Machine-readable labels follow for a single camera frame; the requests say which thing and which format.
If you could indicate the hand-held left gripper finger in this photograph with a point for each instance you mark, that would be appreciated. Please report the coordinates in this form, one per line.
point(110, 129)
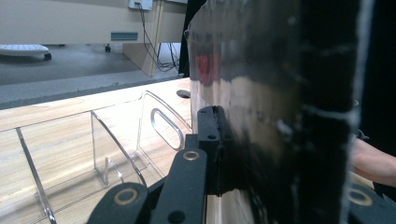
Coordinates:
point(213, 140)

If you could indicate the magazine with portrait cover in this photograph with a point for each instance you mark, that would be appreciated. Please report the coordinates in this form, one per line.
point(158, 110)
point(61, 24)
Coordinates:
point(274, 109)

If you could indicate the clear acrylic file rack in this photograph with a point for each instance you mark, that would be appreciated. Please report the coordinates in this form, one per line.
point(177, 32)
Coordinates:
point(112, 146)

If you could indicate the grey round table grommet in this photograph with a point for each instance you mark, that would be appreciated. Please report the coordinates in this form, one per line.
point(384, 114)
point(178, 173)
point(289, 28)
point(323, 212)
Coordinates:
point(183, 93)

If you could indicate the grey rectangular cabinet label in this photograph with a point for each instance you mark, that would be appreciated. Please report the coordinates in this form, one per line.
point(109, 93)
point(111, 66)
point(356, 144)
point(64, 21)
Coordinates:
point(124, 36)

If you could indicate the black cabinet caster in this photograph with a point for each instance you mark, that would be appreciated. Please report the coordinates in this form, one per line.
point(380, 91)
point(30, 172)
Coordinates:
point(107, 48)

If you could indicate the white power strip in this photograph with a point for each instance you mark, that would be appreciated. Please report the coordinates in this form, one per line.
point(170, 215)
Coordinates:
point(140, 4)

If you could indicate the light wooden cabinet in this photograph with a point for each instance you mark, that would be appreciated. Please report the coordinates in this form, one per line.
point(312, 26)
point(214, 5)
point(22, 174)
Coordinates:
point(77, 18)

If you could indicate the white wheeled platform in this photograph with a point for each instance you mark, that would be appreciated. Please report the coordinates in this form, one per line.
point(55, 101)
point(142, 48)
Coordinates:
point(21, 49)

